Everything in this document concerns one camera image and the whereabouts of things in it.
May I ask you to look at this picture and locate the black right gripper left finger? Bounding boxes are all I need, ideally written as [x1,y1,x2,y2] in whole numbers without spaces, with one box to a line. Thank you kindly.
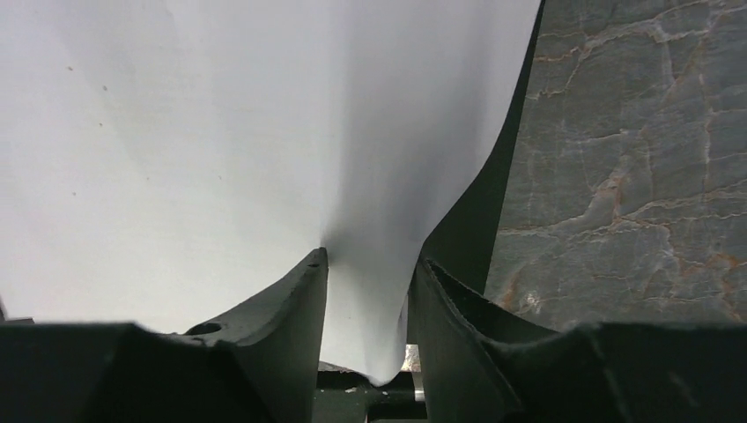
[1,248,329,422]

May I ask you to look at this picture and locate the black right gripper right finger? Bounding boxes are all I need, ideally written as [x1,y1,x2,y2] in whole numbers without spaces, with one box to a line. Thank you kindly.
[410,259,746,422]

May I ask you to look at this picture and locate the white paper sheets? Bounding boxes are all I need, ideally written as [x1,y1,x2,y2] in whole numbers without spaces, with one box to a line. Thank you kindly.
[1,1,540,384]

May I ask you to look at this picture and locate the blue black file folder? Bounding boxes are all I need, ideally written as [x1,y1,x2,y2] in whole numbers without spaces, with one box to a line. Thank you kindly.
[421,1,545,294]

